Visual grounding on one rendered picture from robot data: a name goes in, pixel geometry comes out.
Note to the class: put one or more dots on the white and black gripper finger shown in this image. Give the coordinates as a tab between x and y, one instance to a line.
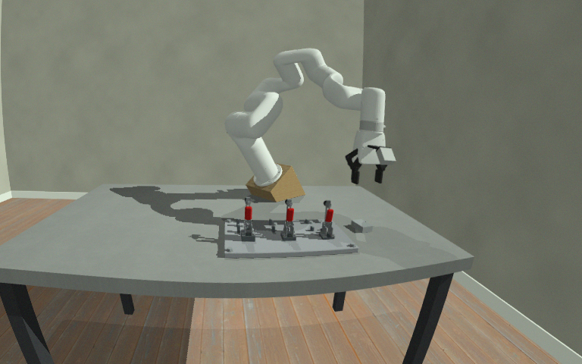
379	173
354	166

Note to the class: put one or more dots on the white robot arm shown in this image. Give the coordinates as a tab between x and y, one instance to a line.
246	128

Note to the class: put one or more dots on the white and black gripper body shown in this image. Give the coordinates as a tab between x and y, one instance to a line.
363	138

